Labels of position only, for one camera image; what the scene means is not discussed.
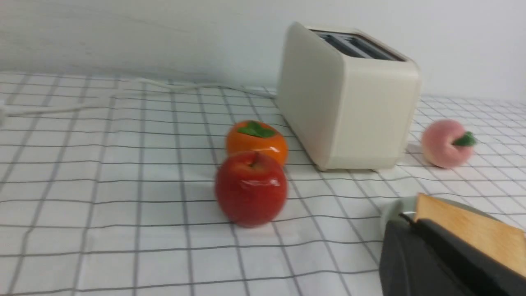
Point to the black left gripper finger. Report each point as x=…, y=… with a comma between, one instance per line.
x=424, y=259

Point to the toast slice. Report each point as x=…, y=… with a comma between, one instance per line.
x=502, y=242

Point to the cream white two-slot toaster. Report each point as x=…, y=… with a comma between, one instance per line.
x=348, y=97

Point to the pink peach with green leaf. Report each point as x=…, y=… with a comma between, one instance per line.
x=447, y=143

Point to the red apple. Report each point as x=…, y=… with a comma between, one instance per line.
x=250, y=188

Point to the orange persimmon with green leaf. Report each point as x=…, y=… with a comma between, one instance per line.
x=258, y=136

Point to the white checkered tablecloth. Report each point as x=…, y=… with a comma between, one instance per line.
x=119, y=201

